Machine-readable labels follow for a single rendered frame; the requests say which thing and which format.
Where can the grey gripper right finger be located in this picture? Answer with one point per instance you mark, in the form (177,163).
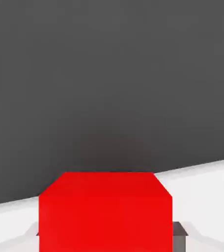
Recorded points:
(179,239)

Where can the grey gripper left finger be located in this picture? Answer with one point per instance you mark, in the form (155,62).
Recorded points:
(28,239)

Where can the small red cube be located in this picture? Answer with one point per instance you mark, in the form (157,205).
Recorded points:
(105,212)

